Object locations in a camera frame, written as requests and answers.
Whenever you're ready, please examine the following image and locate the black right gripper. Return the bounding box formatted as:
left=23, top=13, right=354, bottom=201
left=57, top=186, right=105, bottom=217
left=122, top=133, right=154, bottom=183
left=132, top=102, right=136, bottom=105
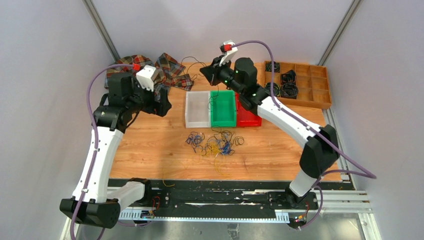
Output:
left=199, top=55, right=243, bottom=95

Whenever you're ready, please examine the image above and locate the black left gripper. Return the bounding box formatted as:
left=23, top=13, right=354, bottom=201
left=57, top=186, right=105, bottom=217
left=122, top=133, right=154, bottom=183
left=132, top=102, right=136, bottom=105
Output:
left=126, top=78, right=172, bottom=117

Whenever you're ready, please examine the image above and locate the yellow wire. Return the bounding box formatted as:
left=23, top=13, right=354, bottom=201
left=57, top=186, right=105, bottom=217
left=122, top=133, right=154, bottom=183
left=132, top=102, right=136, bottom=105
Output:
left=161, top=140, right=233, bottom=188

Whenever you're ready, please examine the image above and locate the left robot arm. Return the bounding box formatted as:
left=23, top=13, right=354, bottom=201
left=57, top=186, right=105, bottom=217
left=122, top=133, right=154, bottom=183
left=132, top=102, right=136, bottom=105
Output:
left=59, top=71, right=172, bottom=229

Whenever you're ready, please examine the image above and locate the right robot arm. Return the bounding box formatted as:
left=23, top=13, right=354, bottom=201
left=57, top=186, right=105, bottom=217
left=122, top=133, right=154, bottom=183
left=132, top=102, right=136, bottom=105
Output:
left=199, top=57, right=340, bottom=209

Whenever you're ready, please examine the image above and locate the green plastic bin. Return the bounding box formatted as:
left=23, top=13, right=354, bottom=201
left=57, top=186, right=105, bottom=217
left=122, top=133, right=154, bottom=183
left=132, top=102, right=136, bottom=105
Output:
left=209, top=90, right=237, bottom=128

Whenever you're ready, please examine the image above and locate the plaid cloth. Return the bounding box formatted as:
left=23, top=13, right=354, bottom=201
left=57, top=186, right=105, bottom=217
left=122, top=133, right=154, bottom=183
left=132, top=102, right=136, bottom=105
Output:
left=114, top=52, right=194, bottom=100

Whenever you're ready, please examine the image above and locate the white plastic bin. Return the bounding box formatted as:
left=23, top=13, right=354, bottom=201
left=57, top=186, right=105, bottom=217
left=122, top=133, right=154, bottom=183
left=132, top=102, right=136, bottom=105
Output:
left=184, top=91, right=211, bottom=128

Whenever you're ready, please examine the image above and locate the red plastic bin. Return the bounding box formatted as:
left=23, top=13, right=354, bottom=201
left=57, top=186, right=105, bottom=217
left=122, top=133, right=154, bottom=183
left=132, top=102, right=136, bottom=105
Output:
left=235, top=93, right=262, bottom=128

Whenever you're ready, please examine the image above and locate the wooden compartment tray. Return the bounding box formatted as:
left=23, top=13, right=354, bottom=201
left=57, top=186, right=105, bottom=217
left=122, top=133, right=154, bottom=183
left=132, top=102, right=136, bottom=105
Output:
left=261, top=61, right=332, bottom=110

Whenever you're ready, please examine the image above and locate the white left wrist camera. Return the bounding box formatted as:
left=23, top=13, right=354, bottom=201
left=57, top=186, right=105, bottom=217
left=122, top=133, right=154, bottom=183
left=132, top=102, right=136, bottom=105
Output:
left=136, top=65, right=158, bottom=92

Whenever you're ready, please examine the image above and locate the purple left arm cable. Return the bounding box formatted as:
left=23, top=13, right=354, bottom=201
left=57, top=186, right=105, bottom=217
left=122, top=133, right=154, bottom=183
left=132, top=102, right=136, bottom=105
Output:
left=68, top=63, right=142, bottom=240

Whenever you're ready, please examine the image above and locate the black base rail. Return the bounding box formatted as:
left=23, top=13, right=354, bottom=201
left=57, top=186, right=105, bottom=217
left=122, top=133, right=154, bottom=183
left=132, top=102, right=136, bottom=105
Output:
left=107, top=179, right=319, bottom=221

